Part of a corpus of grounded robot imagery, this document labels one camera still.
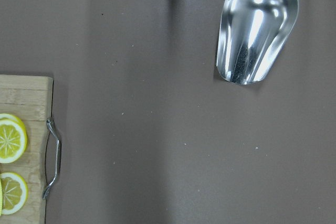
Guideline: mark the metal ice scoop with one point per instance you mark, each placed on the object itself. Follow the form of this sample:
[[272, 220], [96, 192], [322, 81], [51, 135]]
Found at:
[[251, 36]]

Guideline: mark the bamboo cutting board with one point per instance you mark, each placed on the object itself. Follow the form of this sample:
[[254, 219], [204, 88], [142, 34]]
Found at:
[[30, 98]]

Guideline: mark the lemon slice upper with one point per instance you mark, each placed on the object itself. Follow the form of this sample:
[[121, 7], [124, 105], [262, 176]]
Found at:
[[13, 141]]

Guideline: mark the lemon slice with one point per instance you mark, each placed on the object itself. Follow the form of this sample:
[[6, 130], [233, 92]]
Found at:
[[13, 141], [14, 191]]

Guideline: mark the lemon slice hidden back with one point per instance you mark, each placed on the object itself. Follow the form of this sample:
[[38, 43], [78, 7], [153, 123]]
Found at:
[[6, 116]]

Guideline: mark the lemon slice lower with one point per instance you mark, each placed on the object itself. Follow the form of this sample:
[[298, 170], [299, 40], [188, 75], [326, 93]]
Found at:
[[14, 191]]

